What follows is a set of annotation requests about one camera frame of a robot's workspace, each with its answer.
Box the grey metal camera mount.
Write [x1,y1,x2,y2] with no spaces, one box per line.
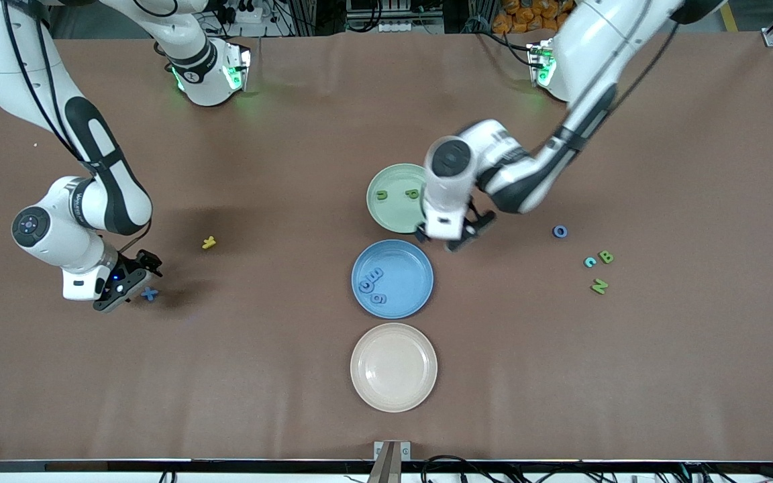
[373,440,411,483]

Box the black table edge rail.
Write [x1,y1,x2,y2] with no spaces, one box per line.
[0,459,773,475]

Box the pale green round plate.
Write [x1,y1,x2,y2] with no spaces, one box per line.
[366,163,427,235]

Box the beige round plate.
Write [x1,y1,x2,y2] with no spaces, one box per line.
[350,323,439,413]

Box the brown table cover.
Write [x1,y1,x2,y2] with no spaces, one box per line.
[0,30,773,464]

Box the white power strip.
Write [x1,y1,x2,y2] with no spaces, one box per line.
[376,19,444,34]
[215,0,273,24]

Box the blue round plate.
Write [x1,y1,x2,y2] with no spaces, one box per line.
[351,239,435,320]

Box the black cable under table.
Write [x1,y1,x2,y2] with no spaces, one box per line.
[420,455,495,483]

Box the pile of orange objects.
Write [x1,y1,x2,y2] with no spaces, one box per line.
[492,0,575,34]

